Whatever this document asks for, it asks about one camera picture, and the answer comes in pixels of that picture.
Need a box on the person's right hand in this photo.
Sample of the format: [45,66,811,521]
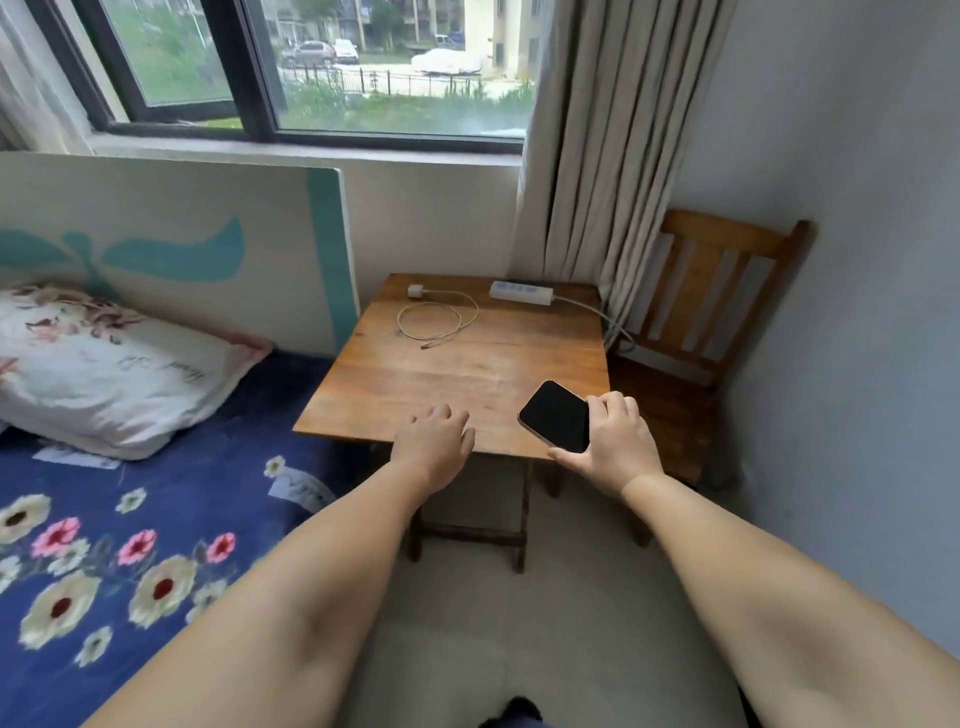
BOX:
[547,391,666,499]

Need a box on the wooden slat-back chair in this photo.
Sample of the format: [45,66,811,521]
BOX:
[606,208,816,549]

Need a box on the wooden folding table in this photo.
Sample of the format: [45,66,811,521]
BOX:
[292,273,611,576]

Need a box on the person's right forearm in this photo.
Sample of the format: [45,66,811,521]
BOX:
[619,471,960,728]

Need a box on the blue floral bedsheet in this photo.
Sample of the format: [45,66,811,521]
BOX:
[0,348,357,728]

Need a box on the grey parked car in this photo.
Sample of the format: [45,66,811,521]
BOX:
[280,40,337,69]

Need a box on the white charging cable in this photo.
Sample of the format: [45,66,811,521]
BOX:
[396,288,480,352]

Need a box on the black smartphone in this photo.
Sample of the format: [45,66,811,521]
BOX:
[517,380,594,456]

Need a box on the black window frame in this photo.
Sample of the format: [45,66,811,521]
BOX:
[24,0,538,156]

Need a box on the white floral pillow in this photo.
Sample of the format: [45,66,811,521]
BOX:
[0,282,276,462]

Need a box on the car under white cover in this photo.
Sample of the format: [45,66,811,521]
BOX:
[410,46,486,77]

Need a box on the person's left forearm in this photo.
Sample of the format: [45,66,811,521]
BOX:
[81,459,430,728]

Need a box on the white power strip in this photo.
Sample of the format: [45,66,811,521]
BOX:
[489,280,557,308]

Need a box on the white power strip cord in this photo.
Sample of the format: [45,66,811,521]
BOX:
[552,294,639,355]

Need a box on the black metal fence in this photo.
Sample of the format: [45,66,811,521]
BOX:
[280,65,454,98]

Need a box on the beige pleated curtain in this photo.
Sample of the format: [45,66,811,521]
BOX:
[0,0,96,156]
[508,0,741,354]

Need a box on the white headboard with teal print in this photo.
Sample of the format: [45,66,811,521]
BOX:
[0,151,362,358]

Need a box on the person's left hand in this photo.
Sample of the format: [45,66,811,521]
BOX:
[390,403,477,495]

